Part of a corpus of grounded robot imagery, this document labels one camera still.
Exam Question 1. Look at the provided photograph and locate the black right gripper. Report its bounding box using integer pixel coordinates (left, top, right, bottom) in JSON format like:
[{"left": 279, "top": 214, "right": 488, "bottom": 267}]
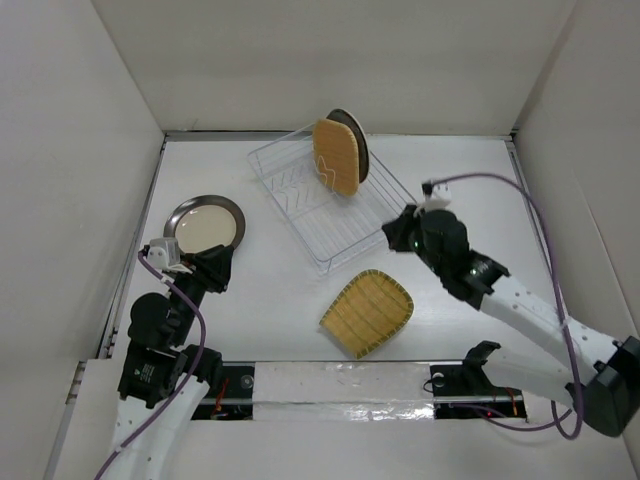
[{"left": 382, "top": 203, "right": 446, "bottom": 278}]

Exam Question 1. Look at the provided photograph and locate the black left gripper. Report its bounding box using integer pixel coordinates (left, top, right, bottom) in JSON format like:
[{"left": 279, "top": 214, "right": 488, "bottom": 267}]
[{"left": 169, "top": 242, "right": 233, "bottom": 343}]

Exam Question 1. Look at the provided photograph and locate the brown rimmed cream plate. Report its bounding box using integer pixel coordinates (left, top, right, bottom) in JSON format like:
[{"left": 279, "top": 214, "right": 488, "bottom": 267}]
[{"left": 163, "top": 195, "right": 246, "bottom": 254}]

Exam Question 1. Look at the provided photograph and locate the yellow green woven tray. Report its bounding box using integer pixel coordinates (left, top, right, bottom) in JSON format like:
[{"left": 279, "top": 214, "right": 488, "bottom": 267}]
[{"left": 319, "top": 269, "right": 414, "bottom": 360}]

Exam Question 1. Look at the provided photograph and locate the orange woven bamboo tray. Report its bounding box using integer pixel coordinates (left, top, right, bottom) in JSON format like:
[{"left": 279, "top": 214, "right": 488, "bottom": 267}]
[{"left": 312, "top": 119, "right": 360, "bottom": 197}]

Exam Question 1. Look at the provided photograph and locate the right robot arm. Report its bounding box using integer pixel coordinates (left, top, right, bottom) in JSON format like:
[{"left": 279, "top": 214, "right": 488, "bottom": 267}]
[{"left": 203, "top": 205, "right": 618, "bottom": 410}]

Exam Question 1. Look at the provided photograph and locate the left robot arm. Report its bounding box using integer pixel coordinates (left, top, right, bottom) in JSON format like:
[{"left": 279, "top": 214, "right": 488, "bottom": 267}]
[{"left": 95, "top": 238, "right": 234, "bottom": 479}]

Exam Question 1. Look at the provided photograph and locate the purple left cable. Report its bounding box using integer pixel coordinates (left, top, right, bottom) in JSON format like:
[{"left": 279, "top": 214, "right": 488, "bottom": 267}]
[{"left": 94, "top": 252, "right": 207, "bottom": 480}]

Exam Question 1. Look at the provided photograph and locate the purple cable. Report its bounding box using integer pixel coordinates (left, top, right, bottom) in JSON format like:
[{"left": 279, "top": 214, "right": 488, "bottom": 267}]
[
  {"left": 94, "top": 252, "right": 207, "bottom": 480},
  {"left": 424, "top": 173, "right": 584, "bottom": 441}
]

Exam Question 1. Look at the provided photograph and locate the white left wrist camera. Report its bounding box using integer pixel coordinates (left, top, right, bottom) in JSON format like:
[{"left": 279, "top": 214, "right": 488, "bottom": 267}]
[{"left": 142, "top": 237, "right": 181, "bottom": 270}]

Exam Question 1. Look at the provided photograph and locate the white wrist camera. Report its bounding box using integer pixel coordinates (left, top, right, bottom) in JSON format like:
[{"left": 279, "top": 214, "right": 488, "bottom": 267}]
[
  {"left": 142, "top": 237, "right": 181, "bottom": 270},
  {"left": 421, "top": 180, "right": 452, "bottom": 211}
]

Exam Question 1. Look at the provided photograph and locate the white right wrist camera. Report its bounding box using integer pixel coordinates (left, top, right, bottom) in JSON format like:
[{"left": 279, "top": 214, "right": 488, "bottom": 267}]
[{"left": 421, "top": 180, "right": 452, "bottom": 211}]

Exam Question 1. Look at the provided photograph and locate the white wire dish rack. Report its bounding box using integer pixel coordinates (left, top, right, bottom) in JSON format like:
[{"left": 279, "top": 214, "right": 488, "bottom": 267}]
[{"left": 248, "top": 125, "right": 416, "bottom": 274}]

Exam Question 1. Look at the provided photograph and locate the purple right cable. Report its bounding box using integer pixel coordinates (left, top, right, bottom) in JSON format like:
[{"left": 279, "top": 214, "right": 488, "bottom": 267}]
[{"left": 424, "top": 173, "right": 584, "bottom": 441}]

